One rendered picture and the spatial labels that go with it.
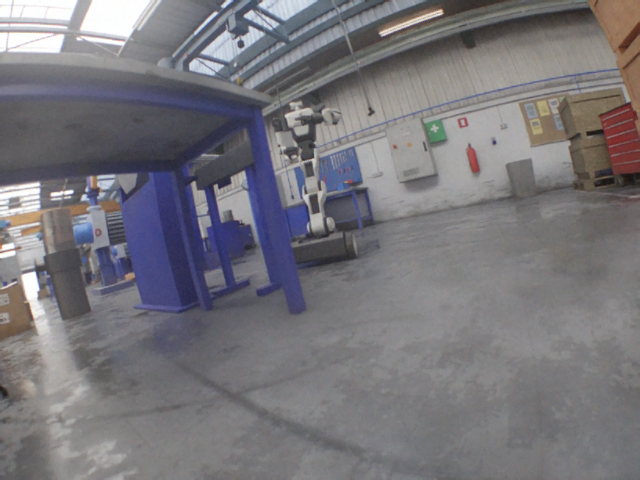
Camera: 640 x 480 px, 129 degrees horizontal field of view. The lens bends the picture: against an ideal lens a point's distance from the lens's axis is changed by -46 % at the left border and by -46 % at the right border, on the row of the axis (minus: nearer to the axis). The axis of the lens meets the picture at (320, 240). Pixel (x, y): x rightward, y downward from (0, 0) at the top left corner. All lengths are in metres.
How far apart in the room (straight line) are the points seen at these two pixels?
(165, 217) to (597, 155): 4.89
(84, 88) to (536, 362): 1.15
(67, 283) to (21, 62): 2.58
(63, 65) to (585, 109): 4.91
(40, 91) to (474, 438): 1.06
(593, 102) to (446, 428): 4.64
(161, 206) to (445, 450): 1.74
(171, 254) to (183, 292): 0.24
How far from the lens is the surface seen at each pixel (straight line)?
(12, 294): 3.38
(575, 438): 0.44
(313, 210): 2.42
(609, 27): 3.80
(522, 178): 5.47
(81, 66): 0.83
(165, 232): 1.78
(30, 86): 0.84
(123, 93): 0.87
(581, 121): 4.66
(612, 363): 0.58
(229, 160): 1.78
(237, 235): 5.76
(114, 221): 5.72
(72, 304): 3.17
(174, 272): 1.78
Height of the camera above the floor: 0.32
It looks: 3 degrees down
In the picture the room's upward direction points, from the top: 13 degrees counter-clockwise
